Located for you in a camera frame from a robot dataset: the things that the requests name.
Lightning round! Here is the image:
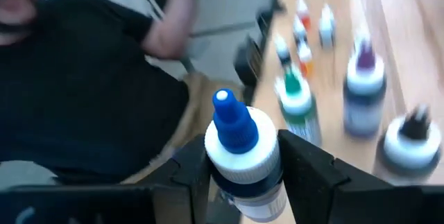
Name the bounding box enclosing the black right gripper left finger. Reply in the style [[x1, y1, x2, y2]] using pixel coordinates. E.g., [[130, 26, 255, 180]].
[[0, 134, 213, 224]]

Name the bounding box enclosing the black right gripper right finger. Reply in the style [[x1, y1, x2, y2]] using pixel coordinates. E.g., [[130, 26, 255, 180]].
[[277, 129, 444, 224]]

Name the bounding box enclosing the large black-capped coloring bottle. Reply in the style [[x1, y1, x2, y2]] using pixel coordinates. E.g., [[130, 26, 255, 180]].
[[373, 104, 443, 186]]

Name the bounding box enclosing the large green-capped coloring bottle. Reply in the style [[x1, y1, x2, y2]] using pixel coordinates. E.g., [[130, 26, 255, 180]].
[[273, 64, 323, 147]]

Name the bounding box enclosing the large purple-capped coloring bottle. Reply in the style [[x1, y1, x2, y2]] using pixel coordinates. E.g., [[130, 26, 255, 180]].
[[342, 35, 388, 139]]

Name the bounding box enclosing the large blue-capped coloring bottle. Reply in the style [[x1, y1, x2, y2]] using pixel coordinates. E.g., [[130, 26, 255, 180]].
[[203, 88, 289, 223]]

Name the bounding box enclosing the small Red Sunset bottle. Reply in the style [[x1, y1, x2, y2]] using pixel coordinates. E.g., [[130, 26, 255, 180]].
[[296, 0, 311, 31]]

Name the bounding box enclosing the small coral-orange coloring bottle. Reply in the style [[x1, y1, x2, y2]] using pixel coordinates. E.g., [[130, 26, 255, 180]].
[[297, 42, 315, 78]]

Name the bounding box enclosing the person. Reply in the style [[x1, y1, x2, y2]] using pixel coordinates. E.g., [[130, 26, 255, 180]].
[[0, 0, 213, 187]]

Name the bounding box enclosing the small bottle with ingredients label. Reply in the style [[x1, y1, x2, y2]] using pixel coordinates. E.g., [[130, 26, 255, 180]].
[[273, 33, 293, 68]]

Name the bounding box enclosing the black camera device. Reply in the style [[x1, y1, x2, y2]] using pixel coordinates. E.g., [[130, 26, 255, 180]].
[[234, 7, 275, 88]]

